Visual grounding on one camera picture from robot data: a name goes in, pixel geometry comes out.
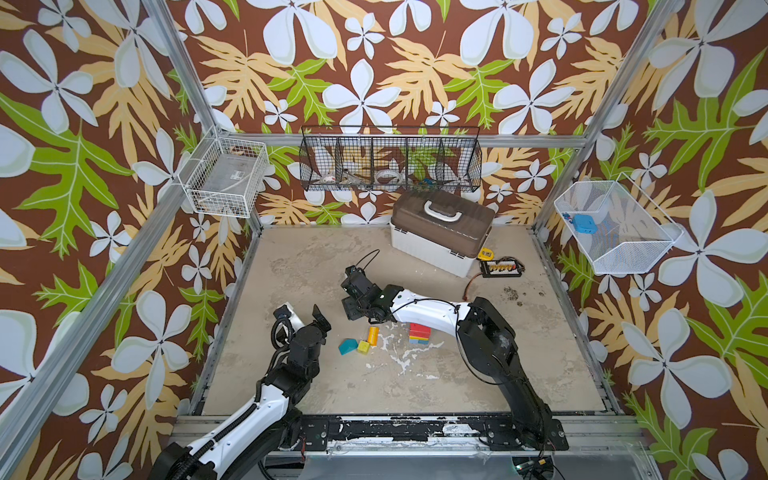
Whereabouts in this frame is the orange supermarket block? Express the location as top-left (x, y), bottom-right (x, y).
top-left (367, 326), bottom-right (379, 346)

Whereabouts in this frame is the red rectangular block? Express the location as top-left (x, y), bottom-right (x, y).
top-left (409, 323), bottom-right (431, 336)

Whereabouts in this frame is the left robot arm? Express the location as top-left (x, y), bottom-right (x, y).
top-left (149, 303), bottom-right (332, 479)

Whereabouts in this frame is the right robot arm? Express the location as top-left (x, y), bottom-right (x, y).
top-left (341, 266), bottom-right (569, 451)

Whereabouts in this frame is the teal roof block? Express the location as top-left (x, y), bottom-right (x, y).
top-left (338, 338), bottom-right (359, 355)

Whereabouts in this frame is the white toolbox brown lid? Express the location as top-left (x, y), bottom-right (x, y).
top-left (390, 190), bottom-right (495, 277)

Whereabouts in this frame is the yellow tape measure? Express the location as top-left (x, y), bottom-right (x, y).
top-left (477, 247), bottom-right (495, 262)

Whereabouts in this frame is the blue object in basket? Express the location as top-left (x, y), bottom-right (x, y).
top-left (570, 214), bottom-right (598, 235)

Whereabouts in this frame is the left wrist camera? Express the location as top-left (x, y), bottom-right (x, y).
top-left (273, 302), bottom-right (305, 335)

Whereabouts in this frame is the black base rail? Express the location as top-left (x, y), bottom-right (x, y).
top-left (300, 414), bottom-right (570, 452)

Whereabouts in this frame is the black wire basket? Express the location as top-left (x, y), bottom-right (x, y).
top-left (298, 125), bottom-right (483, 194)

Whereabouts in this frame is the white wire basket left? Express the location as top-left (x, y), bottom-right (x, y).
top-left (180, 137), bottom-right (270, 218)

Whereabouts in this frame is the white wire basket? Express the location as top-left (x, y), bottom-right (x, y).
top-left (555, 174), bottom-right (683, 276)
top-left (180, 137), bottom-right (270, 218)

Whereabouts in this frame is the white wire basket right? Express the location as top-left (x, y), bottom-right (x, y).
top-left (555, 174), bottom-right (683, 276)

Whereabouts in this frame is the aluminium frame post left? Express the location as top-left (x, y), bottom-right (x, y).
top-left (142, 1), bottom-right (263, 236)

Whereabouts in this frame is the aluminium frame post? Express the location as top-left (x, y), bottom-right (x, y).
top-left (532, 0), bottom-right (678, 233)
top-left (142, 1), bottom-right (263, 236)

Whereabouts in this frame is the aluminium frame post right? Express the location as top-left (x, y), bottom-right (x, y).
top-left (532, 0), bottom-right (678, 233)

